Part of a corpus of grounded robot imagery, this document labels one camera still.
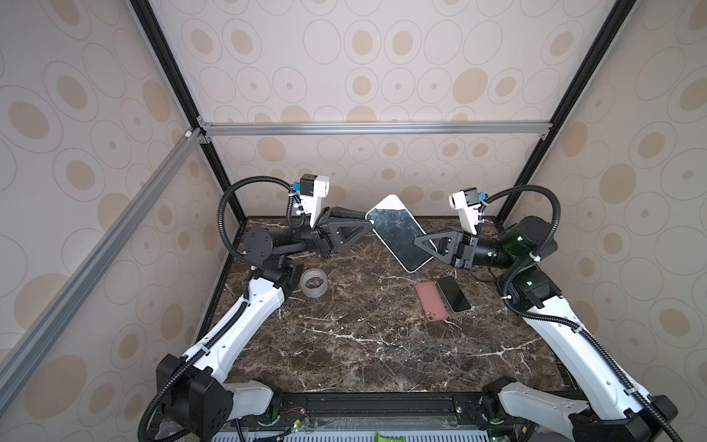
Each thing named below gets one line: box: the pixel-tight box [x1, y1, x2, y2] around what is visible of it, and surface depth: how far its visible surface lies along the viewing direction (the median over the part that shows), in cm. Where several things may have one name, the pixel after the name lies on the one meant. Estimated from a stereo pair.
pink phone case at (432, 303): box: [415, 280, 449, 323], surface depth 97 cm
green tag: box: [375, 431, 406, 442], surface depth 70 cm
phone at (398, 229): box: [364, 193, 435, 273], surface depth 52 cm
